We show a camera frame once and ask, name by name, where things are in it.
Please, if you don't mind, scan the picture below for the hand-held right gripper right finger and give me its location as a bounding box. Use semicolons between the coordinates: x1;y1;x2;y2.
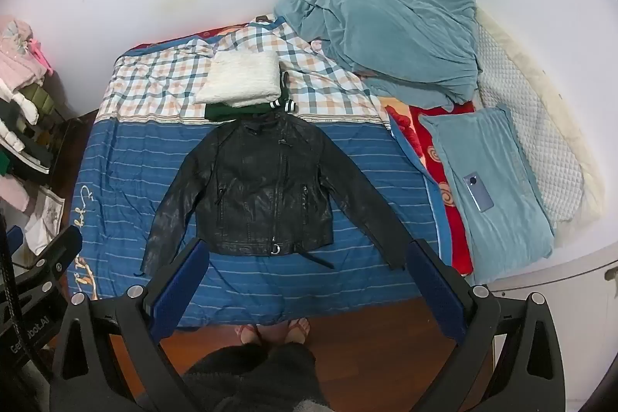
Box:
406;239;567;412

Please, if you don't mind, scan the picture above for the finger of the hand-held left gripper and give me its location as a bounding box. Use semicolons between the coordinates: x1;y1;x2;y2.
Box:
6;225;23;262
20;225;84;294

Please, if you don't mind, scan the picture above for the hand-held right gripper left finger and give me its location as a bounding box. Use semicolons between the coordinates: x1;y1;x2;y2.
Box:
49;237;211;412

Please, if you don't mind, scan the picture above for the black leather jacket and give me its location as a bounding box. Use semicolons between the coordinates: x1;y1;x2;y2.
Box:
140;113;411;275

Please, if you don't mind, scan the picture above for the row of hanging clothes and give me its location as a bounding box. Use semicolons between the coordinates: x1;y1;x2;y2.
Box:
0;17;66;224

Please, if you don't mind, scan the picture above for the white printed cloth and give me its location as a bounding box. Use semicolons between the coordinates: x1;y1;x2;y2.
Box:
23;184;66;254

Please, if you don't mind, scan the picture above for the person's left foot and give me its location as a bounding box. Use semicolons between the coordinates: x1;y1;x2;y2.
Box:
235;322;264;348

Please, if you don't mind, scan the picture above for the person's foot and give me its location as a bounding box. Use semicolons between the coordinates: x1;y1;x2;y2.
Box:
285;318;311;345
235;322;264;348

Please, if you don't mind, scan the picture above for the smartphone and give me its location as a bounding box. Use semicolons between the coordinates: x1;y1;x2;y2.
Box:
462;173;494;213

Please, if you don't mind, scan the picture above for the teal pillow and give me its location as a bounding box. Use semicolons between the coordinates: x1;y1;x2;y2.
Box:
418;104;555;285

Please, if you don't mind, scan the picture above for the blue striped plaid bed sheet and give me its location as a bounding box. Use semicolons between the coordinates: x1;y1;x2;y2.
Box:
68;19;438;328

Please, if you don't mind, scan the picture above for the person's right foot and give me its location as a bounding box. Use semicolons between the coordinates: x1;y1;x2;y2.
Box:
285;318;311;345

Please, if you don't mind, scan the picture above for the red floral blanket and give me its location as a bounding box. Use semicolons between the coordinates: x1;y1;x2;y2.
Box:
381;97;476;278

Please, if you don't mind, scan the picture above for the white quilted mattress pad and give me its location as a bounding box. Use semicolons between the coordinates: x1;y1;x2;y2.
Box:
475;7;606;249

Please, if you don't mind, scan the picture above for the white folded sweater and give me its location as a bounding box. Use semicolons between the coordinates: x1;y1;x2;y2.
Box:
194;49;282;108

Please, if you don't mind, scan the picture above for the teal blanket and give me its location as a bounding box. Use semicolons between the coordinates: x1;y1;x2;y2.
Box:
274;0;482;104

